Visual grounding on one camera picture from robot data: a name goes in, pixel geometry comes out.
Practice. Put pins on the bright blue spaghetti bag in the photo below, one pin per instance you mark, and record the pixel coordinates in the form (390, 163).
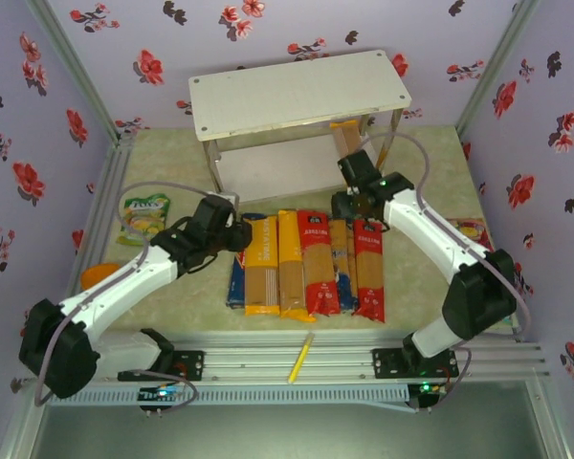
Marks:
(346, 292)

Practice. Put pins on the aluminium frame leg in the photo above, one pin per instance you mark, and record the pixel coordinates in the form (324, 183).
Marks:
(550, 421)
(19, 425)

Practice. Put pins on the yellow pen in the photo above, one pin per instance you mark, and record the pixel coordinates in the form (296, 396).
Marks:
(300, 358)

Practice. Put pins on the yellow spaghetti bag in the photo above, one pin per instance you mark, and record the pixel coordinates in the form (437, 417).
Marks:
(345, 136)
(291, 268)
(262, 268)

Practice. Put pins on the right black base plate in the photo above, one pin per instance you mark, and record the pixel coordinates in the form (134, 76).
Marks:
(387, 363)

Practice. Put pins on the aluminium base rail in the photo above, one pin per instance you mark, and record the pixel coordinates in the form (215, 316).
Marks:
(268, 358)

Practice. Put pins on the left circuit board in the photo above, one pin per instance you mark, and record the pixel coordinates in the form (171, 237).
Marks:
(160, 395)

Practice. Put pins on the orange plastic bowl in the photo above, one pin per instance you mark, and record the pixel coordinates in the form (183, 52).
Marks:
(95, 275)

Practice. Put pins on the white two-tier shelf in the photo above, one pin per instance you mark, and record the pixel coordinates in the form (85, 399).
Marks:
(292, 91)

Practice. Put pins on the aluminium side rail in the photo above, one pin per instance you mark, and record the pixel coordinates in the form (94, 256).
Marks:
(107, 177)

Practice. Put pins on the right circuit board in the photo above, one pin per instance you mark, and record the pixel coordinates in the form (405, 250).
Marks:
(428, 392)

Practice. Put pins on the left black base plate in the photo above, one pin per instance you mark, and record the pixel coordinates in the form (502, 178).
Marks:
(191, 365)

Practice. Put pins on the circuit board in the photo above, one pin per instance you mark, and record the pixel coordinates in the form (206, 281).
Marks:
(428, 392)
(160, 395)

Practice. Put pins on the blue Barilla spaghetti box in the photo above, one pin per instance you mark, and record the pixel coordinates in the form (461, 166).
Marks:
(234, 287)

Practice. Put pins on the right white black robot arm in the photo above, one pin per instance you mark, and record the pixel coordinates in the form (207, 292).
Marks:
(430, 229)

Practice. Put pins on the red spaghetti bag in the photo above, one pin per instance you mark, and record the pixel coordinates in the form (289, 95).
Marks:
(369, 277)
(319, 268)

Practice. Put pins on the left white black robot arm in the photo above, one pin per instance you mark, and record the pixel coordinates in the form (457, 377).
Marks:
(124, 282)

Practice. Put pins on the green candy bag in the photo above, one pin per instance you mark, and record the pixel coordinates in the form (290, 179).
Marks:
(141, 220)

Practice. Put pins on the red orange candy bag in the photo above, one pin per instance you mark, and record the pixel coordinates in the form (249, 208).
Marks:
(469, 232)

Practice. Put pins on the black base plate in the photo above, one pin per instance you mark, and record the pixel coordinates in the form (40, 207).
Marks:
(191, 365)
(387, 363)

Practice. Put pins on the aluminium corner post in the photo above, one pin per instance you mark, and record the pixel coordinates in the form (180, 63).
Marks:
(497, 62)
(72, 62)

